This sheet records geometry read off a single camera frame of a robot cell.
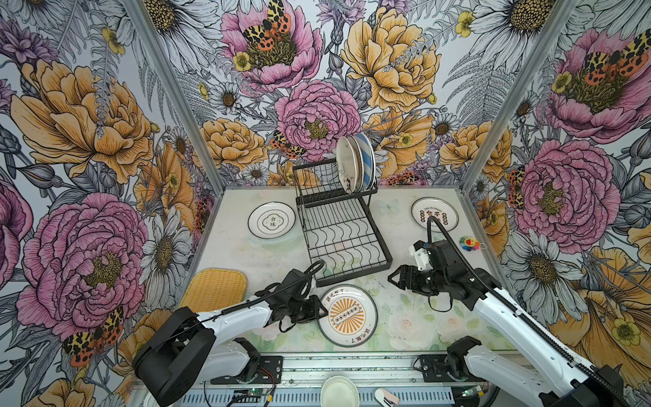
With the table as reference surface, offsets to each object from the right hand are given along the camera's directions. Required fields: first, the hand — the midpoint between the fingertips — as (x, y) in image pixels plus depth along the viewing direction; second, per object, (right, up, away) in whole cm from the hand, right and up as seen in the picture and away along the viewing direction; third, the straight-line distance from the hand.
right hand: (398, 289), depth 76 cm
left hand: (-23, -12, +6) cm, 27 cm away
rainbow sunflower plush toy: (+35, +10, +25) cm, 44 cm away
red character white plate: (+29, +24, +36) cm, 52 cm away
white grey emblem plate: (-46, +19, +34) cm, 60 cm away
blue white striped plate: (-8, +39, +5) cm, 40 cm away
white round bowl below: (-18, -26, -6) cm, 32 cm away
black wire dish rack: (-15, +13, +26) cm, 33 cm away
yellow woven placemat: (-62, -4, +13) cm, 64 cm away
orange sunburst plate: (-13, -11, +8) cm, 19 cm away
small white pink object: (-5, -27, -8) cm, 28 cm away
